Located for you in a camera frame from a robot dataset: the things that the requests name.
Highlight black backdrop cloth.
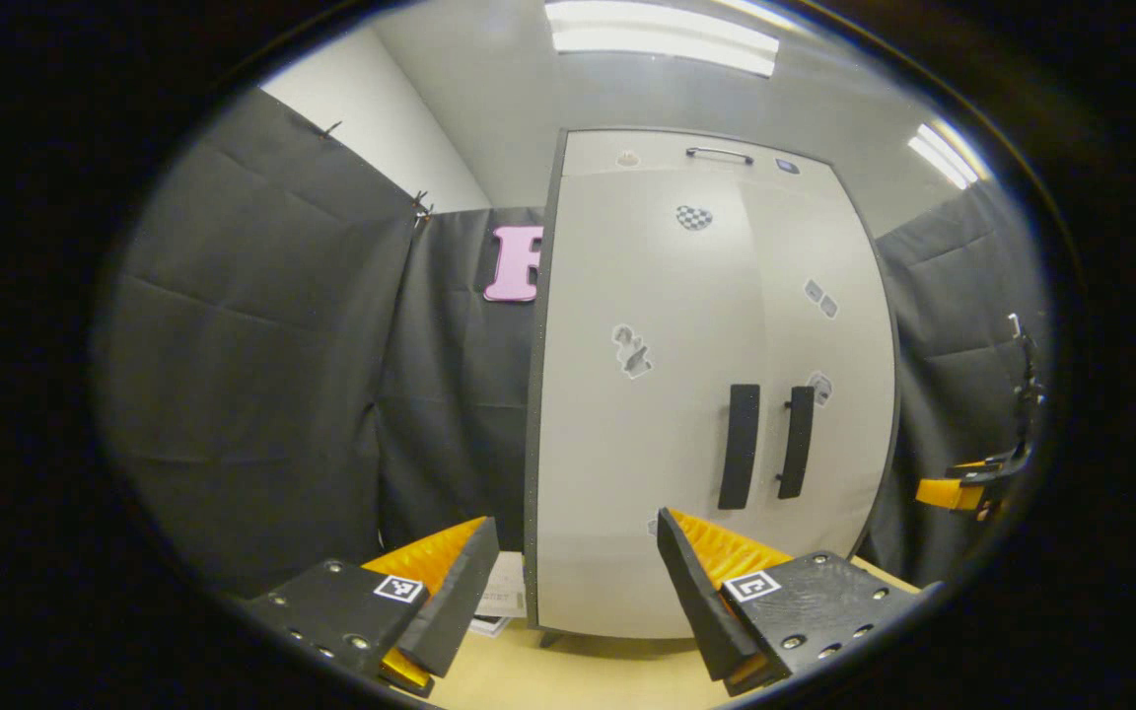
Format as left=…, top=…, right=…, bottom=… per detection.
left=376, top=205, right=549, bottom=553
left=864, top=182, right=1052, bottom=588
left=95, top=87, right=421, bottom=598

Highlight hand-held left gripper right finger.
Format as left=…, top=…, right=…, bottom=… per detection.
left=655, top=506, right=949, bottom=699

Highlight white paper booklets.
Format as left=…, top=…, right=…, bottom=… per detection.
left=469, top=550, right=530, bottom=637

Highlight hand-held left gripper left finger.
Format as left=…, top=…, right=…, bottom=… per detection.
left=238, top=515, right=501, bottom=699

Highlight grey shoe cabinet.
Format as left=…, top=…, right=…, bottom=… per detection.
left=526, top=126, right=902, bottom=647

